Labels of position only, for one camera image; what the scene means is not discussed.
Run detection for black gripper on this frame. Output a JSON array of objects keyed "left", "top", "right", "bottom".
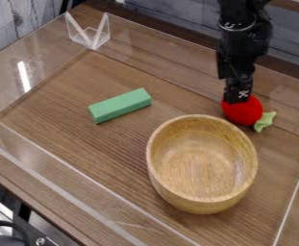
[{"left": 216, "top": 0, "right": 272, "bottom": 104}]

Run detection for black cable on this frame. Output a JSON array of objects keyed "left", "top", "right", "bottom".
[{"left": 0, "top": 220, "right": 26, "bottom": 246}]

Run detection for round wooden bowl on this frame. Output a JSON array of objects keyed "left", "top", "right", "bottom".
[{"left": 146, "top": 114, "right": 257, "bottom": 214}]

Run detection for clear acrylic corner bracket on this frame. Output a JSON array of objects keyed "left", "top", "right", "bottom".
[{"left": 64, "top": 12, "right": 110, "bottom": 50}]

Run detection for red plush strawberry toy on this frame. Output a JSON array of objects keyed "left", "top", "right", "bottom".
[{"left": 220, "top": 95, "right": 276, "bottom": 133}]

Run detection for clear acrylic tray enclosure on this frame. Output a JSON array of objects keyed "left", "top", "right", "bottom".
[{"left": 0, "top": 3, "right": 299, "bottom": 246}]

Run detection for green rectangular foam block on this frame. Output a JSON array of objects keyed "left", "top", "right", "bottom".
[{"left": 88, "top": 88, "right": 150, "bottom": 124}]

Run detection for black metal table bracket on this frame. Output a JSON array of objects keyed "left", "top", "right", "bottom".
[{"left": 13, "top": 201, "right": 64, "bottom": 246}]

